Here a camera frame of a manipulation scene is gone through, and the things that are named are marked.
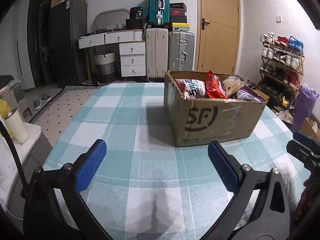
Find purple plastic bag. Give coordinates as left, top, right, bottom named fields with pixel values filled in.
left=291, top=84, right=317, bottom=133

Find brown cardboard box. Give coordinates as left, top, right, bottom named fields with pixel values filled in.
left=164, top=70, right=268, bottom=147

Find red snack packet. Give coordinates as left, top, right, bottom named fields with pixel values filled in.
left=205, top=70, right=228, bottom=99

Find grey oval mirror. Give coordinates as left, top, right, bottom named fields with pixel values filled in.
left=94, top=8, right=130, bottom=34

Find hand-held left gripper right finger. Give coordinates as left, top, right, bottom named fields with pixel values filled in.
left=200, top=141, right=292, bottom=240

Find patterned floor mat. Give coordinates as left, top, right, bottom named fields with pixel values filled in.
left=30, top=84, right=108, bottom=124

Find silver suitcase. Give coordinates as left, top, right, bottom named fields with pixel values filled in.
left=168, top=31, right=195, bottom=72

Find yellow plastic bag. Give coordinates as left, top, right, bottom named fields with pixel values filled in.
left=0, top=99, right=13, bottom=137

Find black refrigerator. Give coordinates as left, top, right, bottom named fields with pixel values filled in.
left=49, top=0, right=88, bottom=88

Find beige suitcase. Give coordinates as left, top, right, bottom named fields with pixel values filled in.
left=145, top=27, right=169, bottom=79

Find white side cabinet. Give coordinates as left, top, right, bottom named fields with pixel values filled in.
left=0, top=122, right=53, bottom=220

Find heap of loose shoes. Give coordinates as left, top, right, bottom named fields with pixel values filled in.
left=240, top=79, right=295, bottom=115

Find purple snack packet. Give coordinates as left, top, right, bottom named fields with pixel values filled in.
left=234, top=87, right=265, bottom=103

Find wooden door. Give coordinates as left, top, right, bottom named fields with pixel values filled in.
left=197, top=0, right=241, bottom=75

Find white cup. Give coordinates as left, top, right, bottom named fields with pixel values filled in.
left=4, top=108, right=29, bottom=145

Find wooden shoe rack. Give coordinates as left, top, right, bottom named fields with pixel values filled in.
left=257, top=40, right=305, bottom=105

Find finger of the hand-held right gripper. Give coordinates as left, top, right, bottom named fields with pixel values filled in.
left=286, top=140, right=320, bottom=163
left=293, top=131, right=320, bottom=151

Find person's right forearm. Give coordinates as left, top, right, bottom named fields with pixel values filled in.
left=294, top=177, right=320, bottom=230

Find white drawer desk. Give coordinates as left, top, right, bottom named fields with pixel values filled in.
left=77, top=29, right=147, bottom=83

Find white orange snack packet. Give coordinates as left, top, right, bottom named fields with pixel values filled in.
left=175, top=78, right=207, bottom=99

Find black storage box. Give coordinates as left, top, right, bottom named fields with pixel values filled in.
left=125, top=18, right=147, bottom=30

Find dark tall wardrobe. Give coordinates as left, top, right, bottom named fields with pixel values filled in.
left=27, top=0, right=65, bottom=88

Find rows of assorted sneakers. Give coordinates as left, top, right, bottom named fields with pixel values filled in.
left=259, top=32, right=304, bottom=98

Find dark grey kettle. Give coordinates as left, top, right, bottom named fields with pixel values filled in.
left=0, top=75, right=25, bottom=98

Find yellow black shoe box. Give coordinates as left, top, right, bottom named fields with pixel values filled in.
left=171, top=22, right=190, bottom=32

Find woven laundry basket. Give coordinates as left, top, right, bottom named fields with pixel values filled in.
left=94, top=50, right=117, bottom=83

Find teal suitcase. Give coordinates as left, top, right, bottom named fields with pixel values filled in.
left=149, top=0, right=170, bottom=28

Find teal checked tablecloth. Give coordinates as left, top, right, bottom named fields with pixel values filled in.
left=42, top=82, right=312, bottom=240

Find open brown carton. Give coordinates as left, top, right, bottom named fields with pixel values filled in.
left=300, top=117, right=320, bottom=140

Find black cable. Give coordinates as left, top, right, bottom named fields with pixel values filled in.
left=0, top=120, right=28, bottom=197

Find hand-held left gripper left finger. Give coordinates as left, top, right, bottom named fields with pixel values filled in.
left=23, top=139, right=110, bottom=240

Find black labelled tub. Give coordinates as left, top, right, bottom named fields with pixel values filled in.
left=129, top=7, right=143, bottom=20

